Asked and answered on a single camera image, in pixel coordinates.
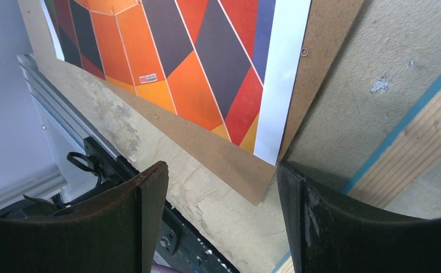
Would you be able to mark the blue wooden picture frame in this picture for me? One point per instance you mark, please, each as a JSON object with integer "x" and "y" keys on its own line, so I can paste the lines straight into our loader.
{"x": 408, "y": 151}

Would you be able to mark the brown cardboard backing board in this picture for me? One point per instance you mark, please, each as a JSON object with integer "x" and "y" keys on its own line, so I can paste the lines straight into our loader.
{"x": 145, "y": 133}

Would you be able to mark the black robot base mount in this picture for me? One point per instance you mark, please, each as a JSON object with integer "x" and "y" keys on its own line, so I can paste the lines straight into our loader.
{"x": 179, "y": 244}

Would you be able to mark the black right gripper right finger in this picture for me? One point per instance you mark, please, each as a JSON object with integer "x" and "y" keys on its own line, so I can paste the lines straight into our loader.
{"x": 331, "y": 232}

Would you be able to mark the aluminium front rail frame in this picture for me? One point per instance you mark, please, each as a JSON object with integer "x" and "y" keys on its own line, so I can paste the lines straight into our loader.
{"x": 64, "y": 129}

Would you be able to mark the hot air balloon photo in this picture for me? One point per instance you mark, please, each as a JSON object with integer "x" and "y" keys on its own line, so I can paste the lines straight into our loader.
{"x": 226, "y": 66}

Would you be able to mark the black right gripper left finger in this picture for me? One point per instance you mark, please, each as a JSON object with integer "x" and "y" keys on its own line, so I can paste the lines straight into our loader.
{"x": 115, "y": 231}

